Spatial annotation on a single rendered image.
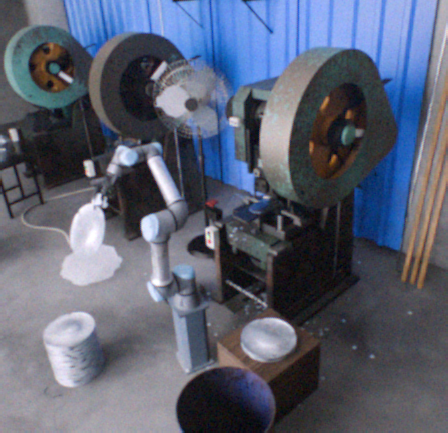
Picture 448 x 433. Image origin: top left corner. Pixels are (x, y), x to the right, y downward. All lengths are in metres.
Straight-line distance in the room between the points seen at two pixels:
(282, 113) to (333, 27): 1.70
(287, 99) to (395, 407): 1.70
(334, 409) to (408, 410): 0.38
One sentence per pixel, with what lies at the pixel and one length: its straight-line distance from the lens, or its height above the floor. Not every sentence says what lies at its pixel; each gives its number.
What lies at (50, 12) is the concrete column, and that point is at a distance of 7.24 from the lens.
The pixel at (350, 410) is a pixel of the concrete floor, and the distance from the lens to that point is 2.68.
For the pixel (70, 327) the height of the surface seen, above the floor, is 0.31.
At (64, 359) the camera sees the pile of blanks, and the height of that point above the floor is 0.22.
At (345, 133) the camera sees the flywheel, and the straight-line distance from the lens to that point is 2.33.
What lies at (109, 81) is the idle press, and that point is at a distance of 3.50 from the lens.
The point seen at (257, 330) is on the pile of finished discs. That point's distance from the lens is 2.50.
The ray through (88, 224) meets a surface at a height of 0.98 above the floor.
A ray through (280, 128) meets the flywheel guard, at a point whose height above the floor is 1.44.
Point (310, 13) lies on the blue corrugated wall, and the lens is 3.83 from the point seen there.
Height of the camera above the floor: 2.08
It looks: 28 degrees down
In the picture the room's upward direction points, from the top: 4 degrees counter-clockwise
